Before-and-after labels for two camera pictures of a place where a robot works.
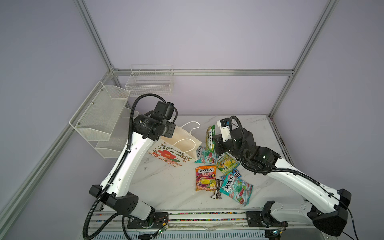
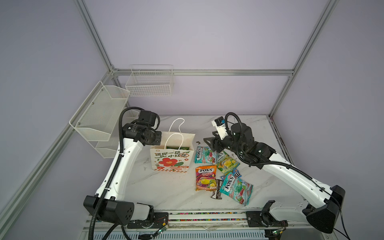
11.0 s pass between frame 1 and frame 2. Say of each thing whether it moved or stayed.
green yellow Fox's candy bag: moved
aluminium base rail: stayed
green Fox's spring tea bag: stayed
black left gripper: moved
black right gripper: stayed
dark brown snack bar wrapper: stayed
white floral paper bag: moved
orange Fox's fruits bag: stayed
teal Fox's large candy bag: stayed
